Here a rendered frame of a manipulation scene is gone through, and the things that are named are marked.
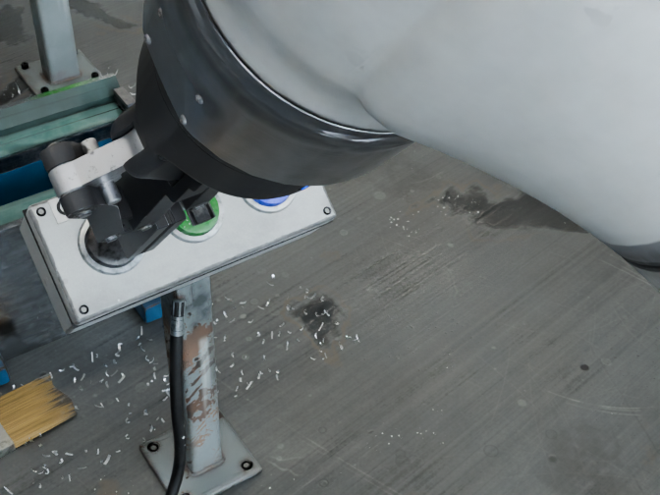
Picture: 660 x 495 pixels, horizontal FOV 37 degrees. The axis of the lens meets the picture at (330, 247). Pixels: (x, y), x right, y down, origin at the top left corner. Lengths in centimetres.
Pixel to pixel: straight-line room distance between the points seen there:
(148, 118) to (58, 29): 84
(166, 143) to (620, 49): 18
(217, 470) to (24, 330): 21
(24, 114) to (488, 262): 44
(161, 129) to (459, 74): 15
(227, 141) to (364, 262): 68
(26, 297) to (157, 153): 53
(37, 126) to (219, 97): 67
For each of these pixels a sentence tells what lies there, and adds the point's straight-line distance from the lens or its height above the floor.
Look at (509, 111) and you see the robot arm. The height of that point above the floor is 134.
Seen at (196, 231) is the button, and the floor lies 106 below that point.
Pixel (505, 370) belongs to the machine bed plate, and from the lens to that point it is 86.
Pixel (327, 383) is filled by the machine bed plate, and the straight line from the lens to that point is 83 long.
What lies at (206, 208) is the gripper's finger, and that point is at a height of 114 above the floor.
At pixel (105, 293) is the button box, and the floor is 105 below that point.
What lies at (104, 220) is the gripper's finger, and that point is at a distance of 39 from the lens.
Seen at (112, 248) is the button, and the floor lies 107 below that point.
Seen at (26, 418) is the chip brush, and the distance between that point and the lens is 83.
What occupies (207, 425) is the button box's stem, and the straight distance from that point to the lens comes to 74.
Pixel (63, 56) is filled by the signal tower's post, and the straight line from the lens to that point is 117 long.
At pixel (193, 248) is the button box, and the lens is 57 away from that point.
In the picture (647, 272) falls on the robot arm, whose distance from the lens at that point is 22.
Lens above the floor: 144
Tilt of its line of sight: 42 degrees down
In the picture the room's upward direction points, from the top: 3 degrees clockwise
